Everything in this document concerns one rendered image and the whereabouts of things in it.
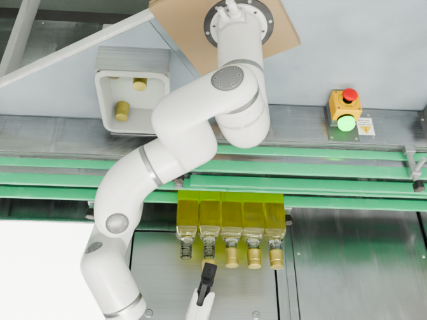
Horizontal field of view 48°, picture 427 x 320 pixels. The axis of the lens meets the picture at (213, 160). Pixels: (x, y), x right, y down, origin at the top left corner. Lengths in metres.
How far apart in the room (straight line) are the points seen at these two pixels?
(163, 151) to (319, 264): 0.73
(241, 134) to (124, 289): 0.37
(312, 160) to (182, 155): 0.49
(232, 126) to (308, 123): 0.48
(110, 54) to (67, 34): 0.83
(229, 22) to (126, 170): 0.39
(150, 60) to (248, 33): 0.26
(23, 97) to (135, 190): 0.61
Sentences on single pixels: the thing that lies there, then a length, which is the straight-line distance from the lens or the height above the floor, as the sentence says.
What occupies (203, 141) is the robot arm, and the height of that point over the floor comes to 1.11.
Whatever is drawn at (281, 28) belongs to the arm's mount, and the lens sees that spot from 1.12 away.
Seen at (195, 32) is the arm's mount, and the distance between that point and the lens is 1.12.
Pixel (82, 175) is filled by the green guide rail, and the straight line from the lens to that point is 1.33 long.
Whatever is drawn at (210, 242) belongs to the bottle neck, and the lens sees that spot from 1.24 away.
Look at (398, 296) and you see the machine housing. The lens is 1.51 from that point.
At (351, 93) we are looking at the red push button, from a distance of 1.28.
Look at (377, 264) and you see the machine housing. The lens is 1.52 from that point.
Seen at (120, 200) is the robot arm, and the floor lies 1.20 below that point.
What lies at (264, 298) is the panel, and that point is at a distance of 1.36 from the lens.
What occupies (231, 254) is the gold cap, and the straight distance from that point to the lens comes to 1.23.
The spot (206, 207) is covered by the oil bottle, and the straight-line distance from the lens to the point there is 1.27.
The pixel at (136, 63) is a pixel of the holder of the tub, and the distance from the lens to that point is 1.16.
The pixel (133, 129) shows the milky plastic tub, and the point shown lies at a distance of 1.30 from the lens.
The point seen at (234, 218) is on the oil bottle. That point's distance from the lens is 1.26.
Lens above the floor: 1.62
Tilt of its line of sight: 34 degrees down
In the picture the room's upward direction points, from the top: 180 degrees counter-clockwise
